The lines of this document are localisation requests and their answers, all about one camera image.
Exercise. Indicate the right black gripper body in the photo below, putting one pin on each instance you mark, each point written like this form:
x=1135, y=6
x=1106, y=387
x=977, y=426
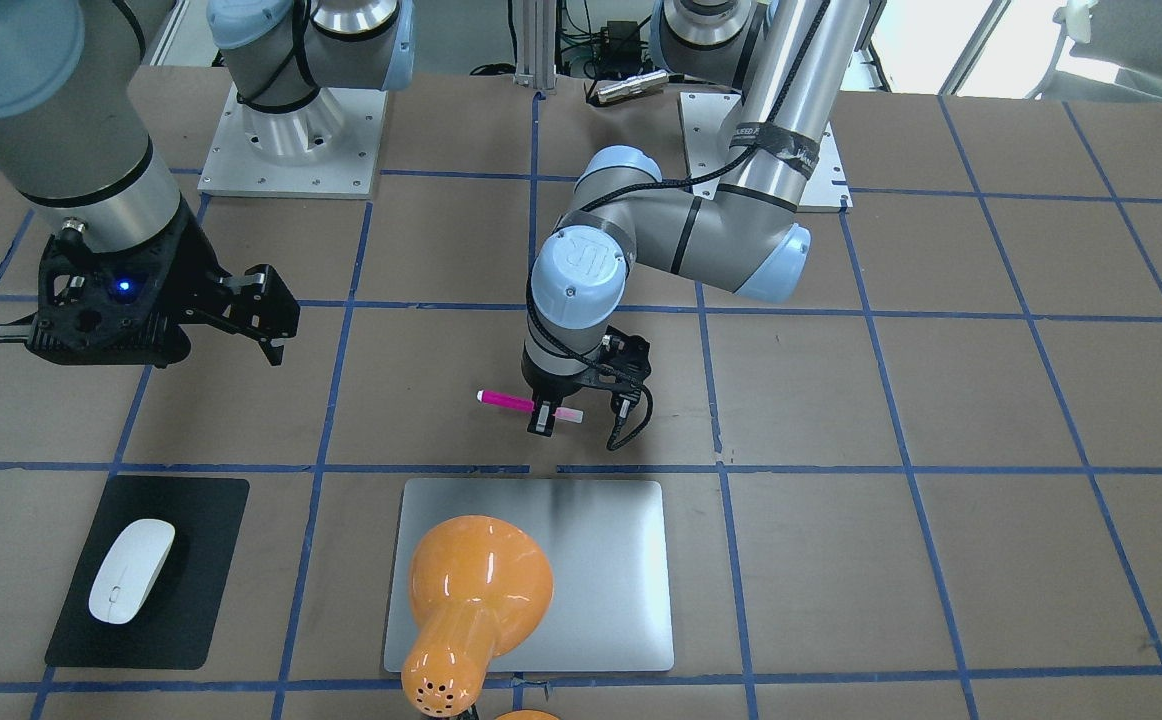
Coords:
x=193, y=268

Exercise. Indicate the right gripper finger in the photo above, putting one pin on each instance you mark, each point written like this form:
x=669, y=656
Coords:
x=19, y=331
x=259, y=305

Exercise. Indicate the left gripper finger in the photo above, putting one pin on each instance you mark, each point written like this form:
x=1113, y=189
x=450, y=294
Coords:
x=542, y=416
x=621, y=407

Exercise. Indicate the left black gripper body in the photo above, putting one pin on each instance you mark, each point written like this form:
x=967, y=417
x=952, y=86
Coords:
x=547, y=387

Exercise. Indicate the pink marker pen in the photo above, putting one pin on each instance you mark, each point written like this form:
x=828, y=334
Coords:
x=516, y=402

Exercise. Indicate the white computer mouse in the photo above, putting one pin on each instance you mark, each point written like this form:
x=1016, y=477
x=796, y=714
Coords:
x=130, y=567

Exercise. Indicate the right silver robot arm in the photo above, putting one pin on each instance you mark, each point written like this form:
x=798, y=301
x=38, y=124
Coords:
x=71, y=141

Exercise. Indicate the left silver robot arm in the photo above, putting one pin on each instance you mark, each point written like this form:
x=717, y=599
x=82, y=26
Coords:
x=732, y=228

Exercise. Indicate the black mousepad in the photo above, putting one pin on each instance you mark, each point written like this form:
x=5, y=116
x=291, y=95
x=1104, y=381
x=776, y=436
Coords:
x=175, y=627

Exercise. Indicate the silver closed laptop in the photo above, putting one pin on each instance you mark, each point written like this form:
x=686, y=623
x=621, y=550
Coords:
x=611, y=610

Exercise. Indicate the orange desk lamp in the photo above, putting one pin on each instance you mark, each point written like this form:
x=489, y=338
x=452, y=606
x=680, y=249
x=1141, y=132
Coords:
x=478, y=587

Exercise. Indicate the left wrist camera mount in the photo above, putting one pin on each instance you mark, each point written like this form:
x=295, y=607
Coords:
x=625, y=359

